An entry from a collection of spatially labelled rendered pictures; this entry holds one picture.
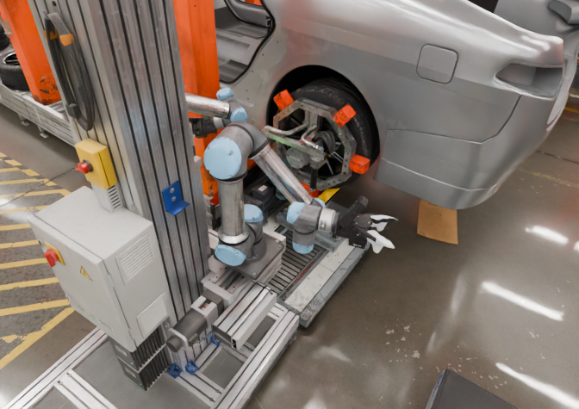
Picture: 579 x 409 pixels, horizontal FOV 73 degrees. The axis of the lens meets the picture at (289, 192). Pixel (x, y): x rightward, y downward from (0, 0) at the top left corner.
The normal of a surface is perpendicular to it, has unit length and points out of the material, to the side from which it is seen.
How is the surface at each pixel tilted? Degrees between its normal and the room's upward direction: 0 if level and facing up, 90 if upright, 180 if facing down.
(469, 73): 90
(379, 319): 0
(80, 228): 0
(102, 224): 0
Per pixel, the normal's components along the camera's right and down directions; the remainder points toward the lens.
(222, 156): -0.30, 0.50
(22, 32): 0.81, 0.39
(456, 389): 0.04, -0.78
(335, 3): -0.57, 0.35
